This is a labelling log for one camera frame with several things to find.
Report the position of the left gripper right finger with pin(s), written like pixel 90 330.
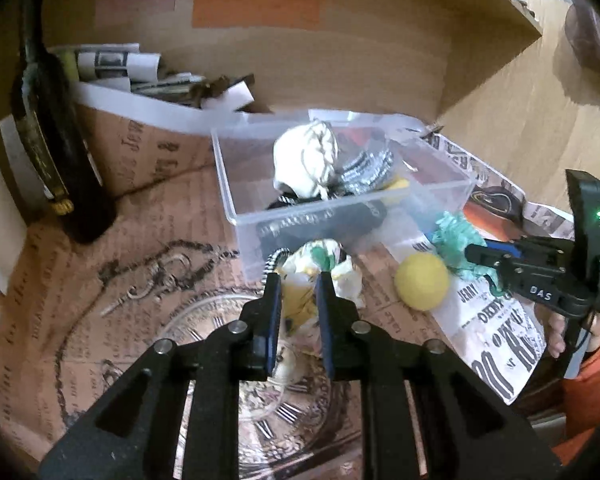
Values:
pixel 336 315

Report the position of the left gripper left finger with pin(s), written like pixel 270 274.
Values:
pixel 262 316

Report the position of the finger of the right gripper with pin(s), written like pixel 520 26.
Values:
pixel 490 259
pixel 503 249

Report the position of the green striped sock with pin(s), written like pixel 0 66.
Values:
pixel 451 236

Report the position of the yellow floral scrunchie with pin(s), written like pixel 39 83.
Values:
pixel 299 274

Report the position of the black sock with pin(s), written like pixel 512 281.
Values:
pixel 349 225

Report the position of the grey knitted sock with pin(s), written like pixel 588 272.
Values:
pixel 363 170

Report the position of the white cloth with ring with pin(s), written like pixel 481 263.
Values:
pixel 304 160

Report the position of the yellow green sponge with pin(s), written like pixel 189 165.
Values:
pixel 398 184

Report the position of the orange sleeve right forearm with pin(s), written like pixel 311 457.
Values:
pixel 582 404

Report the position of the right hand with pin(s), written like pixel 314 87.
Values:
pixel 555 328

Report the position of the yellow felt ball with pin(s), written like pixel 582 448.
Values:
pixel 422 281

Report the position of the clear plastic bin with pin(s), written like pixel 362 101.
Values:
pixel 243 155

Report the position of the white tray of papers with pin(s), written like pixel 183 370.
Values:
pixel 145 124

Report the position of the dark wine bottle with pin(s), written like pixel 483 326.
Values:
pixel 52 136

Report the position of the orange sticky note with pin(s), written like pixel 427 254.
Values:
pixel 301 14

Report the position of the brown hat on wall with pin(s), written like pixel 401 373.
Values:
pixel 582 29

